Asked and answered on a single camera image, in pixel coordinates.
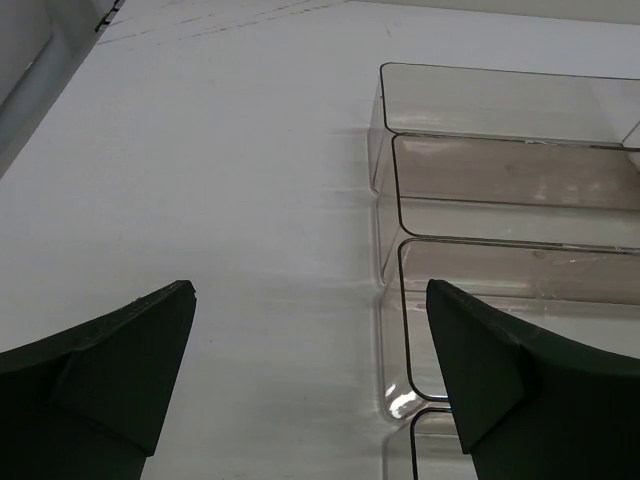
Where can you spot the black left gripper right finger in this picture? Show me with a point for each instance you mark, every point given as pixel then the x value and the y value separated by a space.
pixel 528 403

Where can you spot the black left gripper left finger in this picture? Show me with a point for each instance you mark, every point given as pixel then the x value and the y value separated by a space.
pixel 90 402

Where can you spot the clear container second row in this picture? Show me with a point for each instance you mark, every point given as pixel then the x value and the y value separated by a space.
pixel 502 191

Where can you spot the clear container first row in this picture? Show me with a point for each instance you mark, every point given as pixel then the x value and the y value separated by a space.
pixel 462 102

